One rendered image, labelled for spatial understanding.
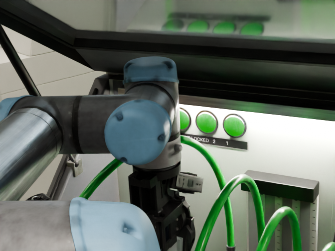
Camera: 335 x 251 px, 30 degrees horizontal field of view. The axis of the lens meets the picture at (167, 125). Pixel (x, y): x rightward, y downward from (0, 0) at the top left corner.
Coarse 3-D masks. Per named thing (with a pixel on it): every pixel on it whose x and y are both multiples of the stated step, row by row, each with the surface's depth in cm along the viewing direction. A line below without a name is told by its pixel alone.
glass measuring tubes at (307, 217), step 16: (256, 176) 121; (272, 176) 121; (288, 176) 120; (272, 192) 119; (288, 192) 117; (304, 192) 116; (272, 208) 121; (304, 208) 117; (256, 224) 124; (288, 224) 120; (304, 224) 119; (256, 240) 126; (272, 240) 124; (288, 240) 122; (304, 240) 120
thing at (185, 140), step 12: (192, 144) 109; (204, 156) 112; (108, 168) 98; (216, 168) 114; (96, 180) 97; (84, 192) 97; (228, 204) 118; (228, 216) 119; (228, 228) 121; (228, 240) 122
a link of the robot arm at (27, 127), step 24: (24, 96) 80; (48, 96) 79; (72, 96) 79; (0, 120) 77; (24, 120) 70; (48, 120) 73; (72, 120) 76; (0, 144) 62; (24, 144) 65; (48, 144) 70; (72, 144) 77; (0, 168) 58; (24, 168) 62; (0, 192) 56; (24, 192) 63
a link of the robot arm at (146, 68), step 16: (128, 64) 86; (144, 64) 84; (160, 64) 84; (128, 80) 84; (144, 80) 83; (160, 80) 83; (176, 80) 86; (176, 96) 86; (176, 112) 87; (176, 128) 88
